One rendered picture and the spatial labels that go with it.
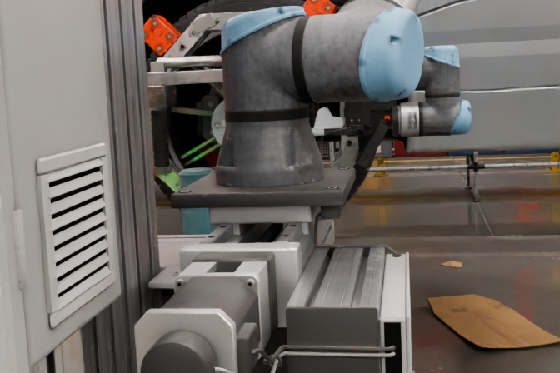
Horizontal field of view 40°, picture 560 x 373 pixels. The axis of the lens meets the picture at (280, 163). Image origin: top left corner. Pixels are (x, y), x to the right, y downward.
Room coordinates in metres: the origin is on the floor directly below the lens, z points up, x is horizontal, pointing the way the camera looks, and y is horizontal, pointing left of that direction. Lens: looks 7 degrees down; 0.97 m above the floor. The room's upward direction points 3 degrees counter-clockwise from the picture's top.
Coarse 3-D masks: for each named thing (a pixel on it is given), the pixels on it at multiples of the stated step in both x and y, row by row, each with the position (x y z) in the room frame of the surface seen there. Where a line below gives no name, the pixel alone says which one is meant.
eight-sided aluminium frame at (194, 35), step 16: (208, 16) 1.97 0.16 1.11; (224, 16) 1.97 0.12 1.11; (192, 32) 2.02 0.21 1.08; (208, 32) 2.02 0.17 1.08; (176, 48) 1.99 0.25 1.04; (192, 48) 2.02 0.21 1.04; (352, 144) 1.92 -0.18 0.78; (336, 160) 1.97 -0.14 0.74; (352, 160) 1.92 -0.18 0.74; (160, 176) 1.99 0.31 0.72; (176, 176) 1.99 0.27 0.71
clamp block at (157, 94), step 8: (152, 88) 1.77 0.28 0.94; (160, 88) 1.76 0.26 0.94; (168, 88) 1.79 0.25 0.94; (152, 96) 1.77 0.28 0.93; (160, 96) 1.76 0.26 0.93; (168, 96) 1.78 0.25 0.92; (176, 96) 1.85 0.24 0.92; (152, 104) 1.77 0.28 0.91; (160, 104) 1.77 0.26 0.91; (168, 104) 1.78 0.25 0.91; (176, 104) 1.84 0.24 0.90
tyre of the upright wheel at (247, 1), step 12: (216, 0) 2.07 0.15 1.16; (228, 0) 2.05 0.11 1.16; (240, 0) 2.04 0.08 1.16; (252, 0) 2.04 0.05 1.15; (264, 0) 2.04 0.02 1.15; (276, 0) 2.03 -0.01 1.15; (288, 0) 2.03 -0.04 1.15; (300, 0) 2.04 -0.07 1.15; (192, 12) 2.07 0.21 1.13; (204, 12) 2.06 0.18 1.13; (216, 12) 2.05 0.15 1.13; (180, 24) 2.07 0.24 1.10; (156, 60) 2.08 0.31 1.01; (360, 144) 2.00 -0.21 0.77; (156, 180) 2.09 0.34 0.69; (360, 180) 2.01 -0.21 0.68; (168, 192) 2.08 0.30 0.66
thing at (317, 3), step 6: (312, 0) 1.93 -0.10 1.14; (318, 0) 1.93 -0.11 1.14; (324, 0) 1.93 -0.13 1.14; (306, 6) 1.94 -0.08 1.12; (312, 6) 1.93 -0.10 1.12; (318, 6) 1.93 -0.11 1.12; (324, 6) 1.93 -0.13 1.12; (330, 6) 1.93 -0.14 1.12; (306, 12) 1.94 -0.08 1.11; (312, 12) 1.93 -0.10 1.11; (318, 12) 1.93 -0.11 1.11; (324, 12) 1.93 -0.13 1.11; (330, 12) 1.93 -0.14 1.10
